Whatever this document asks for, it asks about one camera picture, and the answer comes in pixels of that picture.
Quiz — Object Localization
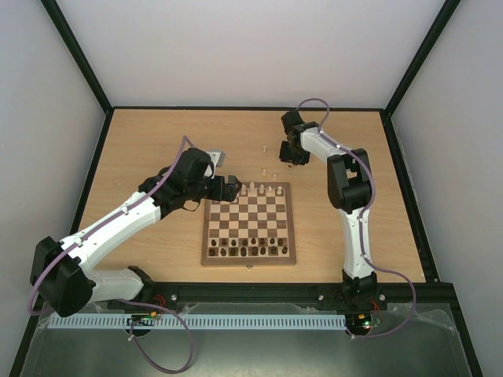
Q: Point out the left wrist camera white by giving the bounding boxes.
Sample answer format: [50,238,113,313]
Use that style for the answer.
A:
[206,149,226,167]

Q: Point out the wooden chess board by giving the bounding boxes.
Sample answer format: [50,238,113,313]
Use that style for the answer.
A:
[201,181,296,266]

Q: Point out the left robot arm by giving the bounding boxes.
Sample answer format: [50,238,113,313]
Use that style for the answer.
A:
[31,147,241,317]

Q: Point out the dark pieces front row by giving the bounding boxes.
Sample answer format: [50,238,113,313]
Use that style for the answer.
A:
[207,247,290,258]

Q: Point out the black aluminium frame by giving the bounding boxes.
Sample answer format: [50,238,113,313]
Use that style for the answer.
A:
[7,0,484,377]

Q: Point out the grey slotted cable duct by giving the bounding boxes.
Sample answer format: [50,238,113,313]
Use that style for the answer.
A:
[47,313,346,331]

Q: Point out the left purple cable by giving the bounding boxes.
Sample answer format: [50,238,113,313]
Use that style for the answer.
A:
[26,136,194,373]

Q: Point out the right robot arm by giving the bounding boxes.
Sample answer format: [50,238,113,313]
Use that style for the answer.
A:
[279,110,377,309]

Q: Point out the dark pieces row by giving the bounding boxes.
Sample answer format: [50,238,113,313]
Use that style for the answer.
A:
[207,237,288,247]
[207,247,290,258]

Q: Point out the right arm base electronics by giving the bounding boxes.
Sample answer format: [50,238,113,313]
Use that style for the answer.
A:
[345,298,387,338]

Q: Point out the dark pieces back row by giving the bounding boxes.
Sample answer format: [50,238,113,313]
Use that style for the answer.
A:
[207,237,288,247]

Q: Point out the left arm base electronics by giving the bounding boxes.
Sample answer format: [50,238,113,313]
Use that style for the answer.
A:
[127,308,163,337]

